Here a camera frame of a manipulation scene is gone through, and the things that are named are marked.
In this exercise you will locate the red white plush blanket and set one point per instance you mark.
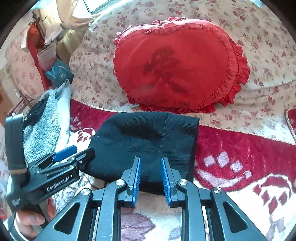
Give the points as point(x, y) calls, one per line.
point(258, 173)

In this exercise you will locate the red heart ruffled pillow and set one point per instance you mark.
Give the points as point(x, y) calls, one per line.
point(179, 65)

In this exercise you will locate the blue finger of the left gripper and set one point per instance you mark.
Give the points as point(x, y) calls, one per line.
point(65, 153)

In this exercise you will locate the grey fleece jacket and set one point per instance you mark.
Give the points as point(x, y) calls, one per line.
point(52, 130)

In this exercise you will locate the beige curtain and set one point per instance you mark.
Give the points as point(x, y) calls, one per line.
point(73, 17)

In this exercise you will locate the floral beige quilt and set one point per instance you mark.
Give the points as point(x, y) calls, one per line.
point(269, 48)

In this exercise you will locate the floral fabric cover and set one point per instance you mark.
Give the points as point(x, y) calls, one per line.
point(23, 69)

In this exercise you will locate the person left hand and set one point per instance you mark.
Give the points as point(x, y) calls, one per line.
point(25, 220)

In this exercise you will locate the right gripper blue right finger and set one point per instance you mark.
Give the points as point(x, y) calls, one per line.
point(206, 213)

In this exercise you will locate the black knit pants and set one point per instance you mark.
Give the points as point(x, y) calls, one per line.
point(150, 136)

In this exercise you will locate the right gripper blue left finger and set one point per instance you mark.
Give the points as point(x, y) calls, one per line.
point(96, 215)

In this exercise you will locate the teal plastic bag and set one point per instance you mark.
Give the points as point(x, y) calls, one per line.
point(59, 74)

